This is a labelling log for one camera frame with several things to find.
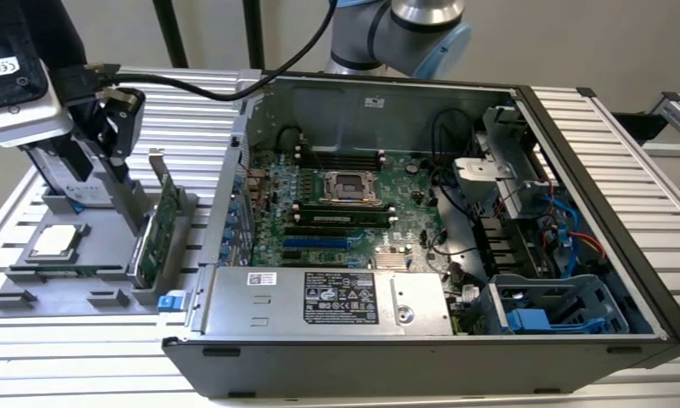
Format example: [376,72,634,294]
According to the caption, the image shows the green graphics card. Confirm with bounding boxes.
[129,147,193,294]

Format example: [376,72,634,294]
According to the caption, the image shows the grey disk bay cage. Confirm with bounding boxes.
[484,274,631,337]

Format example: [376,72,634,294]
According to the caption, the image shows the CPU socket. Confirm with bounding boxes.
[315,169,379,205]

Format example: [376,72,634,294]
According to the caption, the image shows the blue expansion slot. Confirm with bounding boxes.
[284,237,348,252]

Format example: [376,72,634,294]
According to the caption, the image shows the silver finned heat sink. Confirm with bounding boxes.
[374,253,412,270]

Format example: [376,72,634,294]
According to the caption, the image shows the black camera cable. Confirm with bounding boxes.
[112,0,343,103]

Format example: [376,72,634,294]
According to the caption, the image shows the silver metal drive cage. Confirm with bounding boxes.
[452,105,558,218]

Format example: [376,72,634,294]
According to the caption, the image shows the black RAM slots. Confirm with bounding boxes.
[299,148,386,172]

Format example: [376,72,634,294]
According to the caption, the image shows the black metal pole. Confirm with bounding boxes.
[152,0,189,69]
[243,0,268,71]

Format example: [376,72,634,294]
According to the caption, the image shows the green motherboard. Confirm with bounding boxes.
[248,150,444,271]

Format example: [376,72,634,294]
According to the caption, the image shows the silver CPU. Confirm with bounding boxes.
[27,224,92,260]

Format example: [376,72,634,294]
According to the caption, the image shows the grey parts rack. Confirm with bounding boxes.
[0,155,215,318]

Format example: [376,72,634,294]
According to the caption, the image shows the black looped wire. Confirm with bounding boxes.
[430,108,479,171]

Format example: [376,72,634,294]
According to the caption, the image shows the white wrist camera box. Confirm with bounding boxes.
[0,0,75,149]

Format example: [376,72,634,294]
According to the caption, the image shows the blue plastic case latch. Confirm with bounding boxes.
[156,290,183,314]

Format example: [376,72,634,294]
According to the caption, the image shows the silver power supply unit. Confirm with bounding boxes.
[200,266,454,337]

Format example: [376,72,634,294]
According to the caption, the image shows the hard disk in blue carrier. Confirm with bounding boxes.
[27,144,132,212]

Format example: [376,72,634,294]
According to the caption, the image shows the red wire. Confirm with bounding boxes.
[576,231,608,258]

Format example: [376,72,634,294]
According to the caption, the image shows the black open PC case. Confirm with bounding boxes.
[161,70,680,400]

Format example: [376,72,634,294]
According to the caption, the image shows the blue disk bay latch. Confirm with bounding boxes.
[507,308,551,335]

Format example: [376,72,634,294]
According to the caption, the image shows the blue data wire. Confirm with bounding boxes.
[547,190,590,278]

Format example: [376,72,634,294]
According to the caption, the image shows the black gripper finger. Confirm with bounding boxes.
[33,133,95,182]
[97,87,148,167]

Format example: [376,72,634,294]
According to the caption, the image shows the green RAM stick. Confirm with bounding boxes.
[304,212,388,225]
[9,263,124,277]

